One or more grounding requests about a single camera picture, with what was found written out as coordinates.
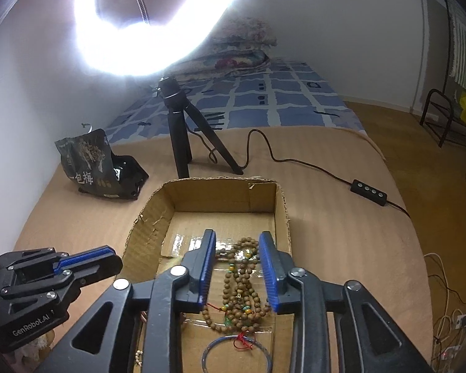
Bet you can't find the long brown bead necklace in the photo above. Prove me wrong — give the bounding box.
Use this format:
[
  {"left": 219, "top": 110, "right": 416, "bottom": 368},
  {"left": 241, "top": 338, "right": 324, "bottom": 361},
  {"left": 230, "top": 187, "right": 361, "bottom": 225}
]
[{"left": 201, "top": 237, "right": 273, "bottom": 334}]

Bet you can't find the green jade pendant red cord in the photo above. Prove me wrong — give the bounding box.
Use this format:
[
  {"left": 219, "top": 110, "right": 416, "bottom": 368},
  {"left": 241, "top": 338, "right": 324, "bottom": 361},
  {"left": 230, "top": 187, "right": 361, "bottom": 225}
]
[{"left": 223, "top": 314, "right": 259, "bottom": 352}]

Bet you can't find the brown cardboard box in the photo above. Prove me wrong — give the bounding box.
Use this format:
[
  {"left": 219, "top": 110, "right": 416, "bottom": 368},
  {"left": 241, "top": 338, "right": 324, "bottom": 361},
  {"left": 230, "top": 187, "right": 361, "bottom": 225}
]
[{"left": 118, "top": 177, "right": 293, "bottom": 372}]

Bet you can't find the silver bangle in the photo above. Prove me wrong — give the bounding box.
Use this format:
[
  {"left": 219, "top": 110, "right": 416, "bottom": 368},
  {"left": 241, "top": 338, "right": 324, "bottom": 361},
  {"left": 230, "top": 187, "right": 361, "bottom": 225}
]
[{"left": 200, "top": 335, "right": 274, "bottom": 373}]

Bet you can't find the black snack bag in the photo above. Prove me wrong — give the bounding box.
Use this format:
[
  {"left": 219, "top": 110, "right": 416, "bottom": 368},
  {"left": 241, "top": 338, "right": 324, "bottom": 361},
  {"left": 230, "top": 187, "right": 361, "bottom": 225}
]
[{"left": 55, "top": 129, "right": 149, "bottom": 200}]

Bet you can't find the black mini tripod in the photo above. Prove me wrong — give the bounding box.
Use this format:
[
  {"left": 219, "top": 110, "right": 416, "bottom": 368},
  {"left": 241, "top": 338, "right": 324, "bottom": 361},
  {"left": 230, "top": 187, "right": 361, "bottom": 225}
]
[{"left": 158, "top": 77, "right": 243, "bottom": 178}]

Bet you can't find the blue checked bed sheet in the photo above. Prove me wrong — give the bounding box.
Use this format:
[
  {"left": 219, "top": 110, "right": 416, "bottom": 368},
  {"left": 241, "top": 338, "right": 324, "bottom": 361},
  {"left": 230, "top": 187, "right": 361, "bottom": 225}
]
[{"left": 106, "top": 59, "right": 364, "bottom": 144}]

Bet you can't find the black light cable with remote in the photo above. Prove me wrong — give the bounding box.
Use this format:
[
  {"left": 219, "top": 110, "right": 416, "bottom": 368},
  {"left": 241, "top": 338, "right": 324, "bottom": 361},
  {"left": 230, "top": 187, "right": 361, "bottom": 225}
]
[{"left": 190, "top": 128, "right": 413, "bottom": 218}]

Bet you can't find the white ring light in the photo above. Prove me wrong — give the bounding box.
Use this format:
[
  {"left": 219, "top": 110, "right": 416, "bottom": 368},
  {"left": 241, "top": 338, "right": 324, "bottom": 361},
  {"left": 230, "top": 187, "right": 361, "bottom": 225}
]
[{"left": 73, "top": 0, "right": 235, "bottom": 77}]

